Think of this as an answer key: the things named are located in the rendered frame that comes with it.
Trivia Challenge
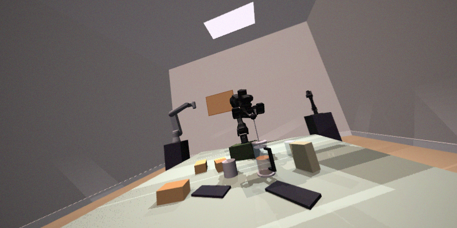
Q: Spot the orange-brown box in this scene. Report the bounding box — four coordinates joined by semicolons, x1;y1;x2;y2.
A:
156;179;191;205
194;159;208;174
214;157;226;173

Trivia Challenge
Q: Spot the glass french press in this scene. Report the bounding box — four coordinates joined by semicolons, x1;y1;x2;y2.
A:
252;134;277;177

